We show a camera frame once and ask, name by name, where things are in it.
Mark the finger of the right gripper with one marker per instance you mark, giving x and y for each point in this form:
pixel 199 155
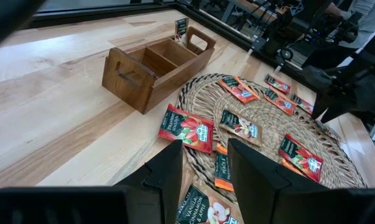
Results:
pixel 316 77
pixel 330 105

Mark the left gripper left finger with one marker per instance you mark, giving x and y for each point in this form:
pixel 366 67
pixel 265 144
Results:
pixel 150 199

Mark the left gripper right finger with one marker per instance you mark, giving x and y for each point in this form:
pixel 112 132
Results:
pixel 283 205

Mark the red strawberry tea packet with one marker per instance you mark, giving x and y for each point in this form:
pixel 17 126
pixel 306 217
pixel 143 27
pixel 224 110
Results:
pixel 302 158
pixel 187 129
pixel 277 83
pixel 303 104

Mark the orange peach tea packet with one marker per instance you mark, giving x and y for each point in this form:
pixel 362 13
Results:
pixel 288 166
pixel 223 168
pixel 238 90
pixel 280 102

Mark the wooden tea caddy box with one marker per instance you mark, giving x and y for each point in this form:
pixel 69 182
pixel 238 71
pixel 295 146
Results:
pixel 174 77

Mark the round woven straw placemat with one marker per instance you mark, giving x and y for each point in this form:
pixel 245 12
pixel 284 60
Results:
pixel 277 124

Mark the black background robot station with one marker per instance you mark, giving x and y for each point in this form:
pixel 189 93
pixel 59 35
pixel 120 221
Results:
pixel 283 31

